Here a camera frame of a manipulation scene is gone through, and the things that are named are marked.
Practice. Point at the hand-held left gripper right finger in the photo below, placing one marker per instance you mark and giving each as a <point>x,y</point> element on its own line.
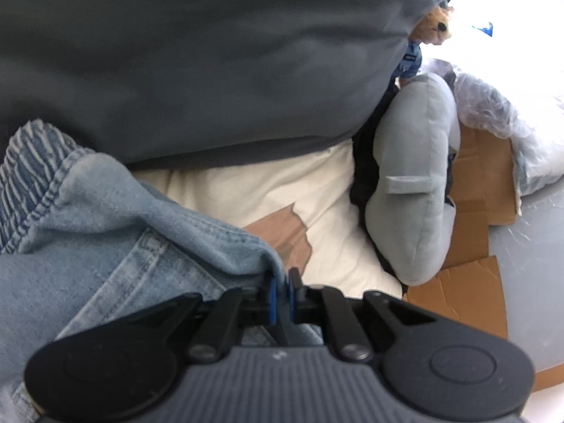
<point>291,293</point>

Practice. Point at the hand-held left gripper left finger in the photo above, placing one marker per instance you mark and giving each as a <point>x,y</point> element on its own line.
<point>273,300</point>

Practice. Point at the blue denim pants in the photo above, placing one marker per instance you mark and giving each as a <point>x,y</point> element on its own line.
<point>110,229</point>

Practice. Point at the cream printed bedsheet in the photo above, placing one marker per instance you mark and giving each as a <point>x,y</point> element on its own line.
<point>273,185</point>

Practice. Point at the brown cardboard sheet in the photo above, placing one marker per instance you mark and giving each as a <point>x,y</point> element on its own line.
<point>467,291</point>

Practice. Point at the grey plush pillow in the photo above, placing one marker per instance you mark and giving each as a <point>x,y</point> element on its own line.
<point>414,150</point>

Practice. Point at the grey plastic-wrapped mattress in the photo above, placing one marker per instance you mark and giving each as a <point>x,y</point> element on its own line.
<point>537,273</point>

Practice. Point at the dark grey duvet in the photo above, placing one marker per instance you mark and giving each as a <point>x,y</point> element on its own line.
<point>198,53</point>

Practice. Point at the plastic-wrapped white pillow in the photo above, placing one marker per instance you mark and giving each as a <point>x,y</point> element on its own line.
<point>506,119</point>

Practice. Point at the brown teddy bear toy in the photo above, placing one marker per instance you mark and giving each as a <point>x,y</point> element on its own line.
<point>434,26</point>

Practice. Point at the small blue object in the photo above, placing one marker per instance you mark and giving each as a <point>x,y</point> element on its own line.
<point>486,31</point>

